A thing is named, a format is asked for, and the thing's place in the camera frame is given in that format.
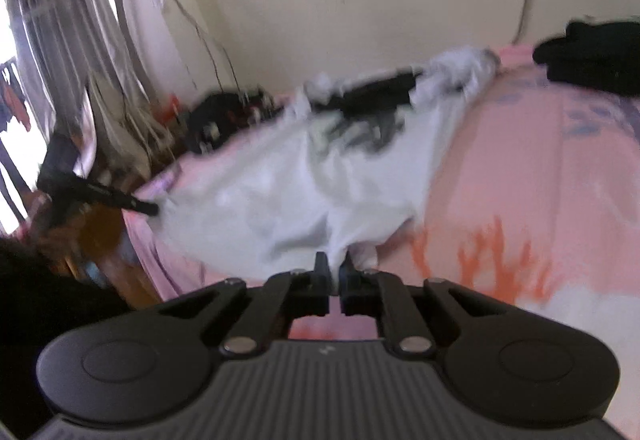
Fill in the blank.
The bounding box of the black printed garment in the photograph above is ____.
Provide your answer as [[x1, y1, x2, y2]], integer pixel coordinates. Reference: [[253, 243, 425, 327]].
[[185, 90, 281, 156]]

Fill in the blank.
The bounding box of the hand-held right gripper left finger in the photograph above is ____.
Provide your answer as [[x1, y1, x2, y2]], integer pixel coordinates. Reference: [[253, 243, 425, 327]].
[[160, 252, 331, 355]]

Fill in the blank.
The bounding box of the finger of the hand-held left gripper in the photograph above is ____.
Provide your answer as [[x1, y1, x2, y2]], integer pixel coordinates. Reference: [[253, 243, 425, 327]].
[[75, 175, 160, 217]]

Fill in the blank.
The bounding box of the pink floral bed sheet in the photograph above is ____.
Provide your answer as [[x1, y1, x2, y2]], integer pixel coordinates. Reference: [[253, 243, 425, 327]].
[[122, 45, 640, 436]]

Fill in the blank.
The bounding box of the window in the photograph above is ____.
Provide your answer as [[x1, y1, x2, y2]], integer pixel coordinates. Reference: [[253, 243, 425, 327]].
[[0, 0, 36, 231]]

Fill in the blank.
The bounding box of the plain black garment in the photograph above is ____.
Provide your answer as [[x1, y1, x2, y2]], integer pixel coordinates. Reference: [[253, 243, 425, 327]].
[[532, 20, 640, 96]]

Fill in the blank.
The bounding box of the grey curtain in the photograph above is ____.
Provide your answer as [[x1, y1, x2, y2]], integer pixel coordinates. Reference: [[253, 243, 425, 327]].
[[0, 0, 171, 231]]

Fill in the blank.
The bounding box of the black wall cable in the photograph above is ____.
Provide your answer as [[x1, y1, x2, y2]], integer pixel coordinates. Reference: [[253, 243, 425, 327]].
[[135, 0, 241, 93]]

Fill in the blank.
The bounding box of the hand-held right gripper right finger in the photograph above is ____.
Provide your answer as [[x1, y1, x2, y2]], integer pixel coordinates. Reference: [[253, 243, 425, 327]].
[[339, 254, 506, 358]]

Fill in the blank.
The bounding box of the white t-shirt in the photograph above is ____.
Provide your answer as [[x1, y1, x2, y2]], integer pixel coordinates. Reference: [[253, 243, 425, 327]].
[[132, 47, 503, 281]]

